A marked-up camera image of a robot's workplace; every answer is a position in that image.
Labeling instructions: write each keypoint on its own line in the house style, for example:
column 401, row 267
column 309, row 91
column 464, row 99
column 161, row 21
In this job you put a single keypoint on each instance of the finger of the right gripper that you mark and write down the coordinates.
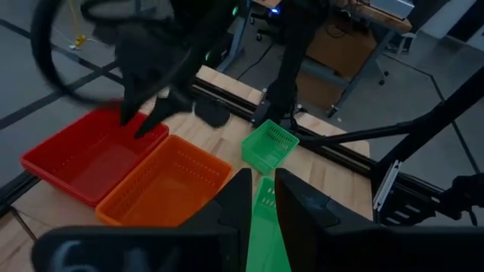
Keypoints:
column 166, row 109
column 130, row 102

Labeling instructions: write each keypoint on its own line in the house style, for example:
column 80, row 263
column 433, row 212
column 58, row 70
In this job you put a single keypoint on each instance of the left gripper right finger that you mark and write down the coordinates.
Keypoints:
column 321, row 242

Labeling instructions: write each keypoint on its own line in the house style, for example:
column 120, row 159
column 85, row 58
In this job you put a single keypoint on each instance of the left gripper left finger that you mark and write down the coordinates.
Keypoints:
column 211, row 245

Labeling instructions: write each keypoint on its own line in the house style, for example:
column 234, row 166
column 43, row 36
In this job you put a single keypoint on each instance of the green plastic basket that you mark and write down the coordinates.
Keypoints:
column 269, row 147
column 266, row 234

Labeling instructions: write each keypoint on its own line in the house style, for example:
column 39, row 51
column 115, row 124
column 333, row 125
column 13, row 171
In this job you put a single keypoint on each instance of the orange plastic basket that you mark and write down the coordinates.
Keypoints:
column 166, row 189

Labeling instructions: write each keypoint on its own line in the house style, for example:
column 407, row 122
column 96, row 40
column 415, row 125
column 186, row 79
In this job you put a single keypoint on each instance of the red plastic basket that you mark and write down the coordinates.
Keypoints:
column 94, row 166

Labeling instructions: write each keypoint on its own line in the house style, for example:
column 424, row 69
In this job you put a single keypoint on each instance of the yellow power plug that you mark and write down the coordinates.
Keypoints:
column 79, row 39

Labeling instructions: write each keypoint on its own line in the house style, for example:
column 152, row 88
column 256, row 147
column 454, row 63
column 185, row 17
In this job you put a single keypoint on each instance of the cardboard box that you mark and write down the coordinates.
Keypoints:
column 317, row 90
column 340, row 53

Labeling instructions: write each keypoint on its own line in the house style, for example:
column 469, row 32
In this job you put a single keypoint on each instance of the white metal bracket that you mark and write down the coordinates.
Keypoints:
column 383, row 189

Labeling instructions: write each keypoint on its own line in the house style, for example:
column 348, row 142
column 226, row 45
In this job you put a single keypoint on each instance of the raised shelf with black frame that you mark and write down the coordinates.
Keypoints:
column 23, row 223

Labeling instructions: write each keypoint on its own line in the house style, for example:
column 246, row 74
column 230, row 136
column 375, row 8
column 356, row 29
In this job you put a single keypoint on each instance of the black aluminium table frame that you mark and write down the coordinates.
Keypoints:
column 435, row 119

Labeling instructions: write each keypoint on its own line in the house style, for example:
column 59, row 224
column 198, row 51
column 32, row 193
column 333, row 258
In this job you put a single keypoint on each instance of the wooden desk grey frame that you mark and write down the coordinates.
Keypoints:
column 389, row 20

